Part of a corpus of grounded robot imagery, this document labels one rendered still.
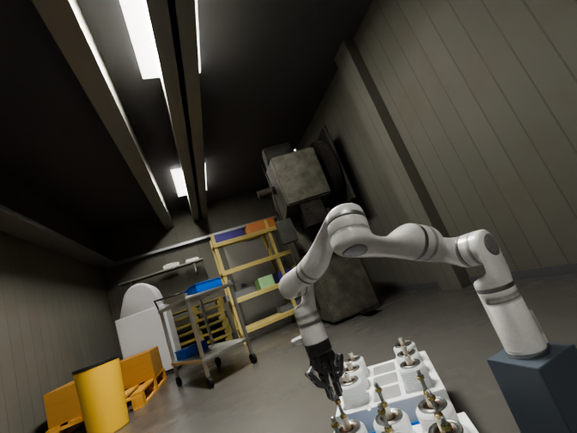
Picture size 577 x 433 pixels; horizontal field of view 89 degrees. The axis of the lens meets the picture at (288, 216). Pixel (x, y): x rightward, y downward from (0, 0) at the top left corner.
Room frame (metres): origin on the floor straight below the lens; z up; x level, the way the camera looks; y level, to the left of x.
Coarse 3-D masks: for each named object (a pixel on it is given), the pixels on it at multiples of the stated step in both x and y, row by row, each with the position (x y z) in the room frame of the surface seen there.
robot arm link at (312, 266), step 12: (348, 204) 0.64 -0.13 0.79; (336, 216) 0.63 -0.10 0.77; (324, 228) 0.70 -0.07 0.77; (324, 240) 0.73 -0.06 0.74; (312, 252) 0.76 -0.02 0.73; (324, 252) 0.75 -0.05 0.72; (300, 264) 0.81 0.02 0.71; (312, 264) 0.77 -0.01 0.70; (324, 264) 0.77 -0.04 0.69; (300, 276) 0.82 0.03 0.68; (312, 276) 0.79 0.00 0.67
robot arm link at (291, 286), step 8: (288, 272) 0.87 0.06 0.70; (296, 272) 0.83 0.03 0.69; (280, 280) 0.89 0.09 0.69; (288, 280) 0.86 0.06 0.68; (296, 280) 0.84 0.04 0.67; (280, 288) 0.89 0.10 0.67; (288, 288) 0.87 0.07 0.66; (296, 288) 0.85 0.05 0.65; (304, 288) 0.90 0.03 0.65; (288, 296) 0.88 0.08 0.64; (296, 296) 0.90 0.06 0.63
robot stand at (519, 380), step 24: (504, 360) 0.86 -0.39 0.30; (528, 360) 0.82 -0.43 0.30; (552, 360) 0.78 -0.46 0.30; (576, 360) 0.81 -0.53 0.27; (504, 384) 0.88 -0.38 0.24; (528, 384) 0.81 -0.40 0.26; (552, 384) 0.77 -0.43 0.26; (576, 384) 0.79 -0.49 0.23; (528, 408) 0.84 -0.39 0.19; (552, 408) 0.78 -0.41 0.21; (576, 408) 0.78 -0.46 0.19; (528, 432) 0.87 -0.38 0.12; (552, 432) 0.81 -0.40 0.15; (576, 432) 0.77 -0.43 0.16
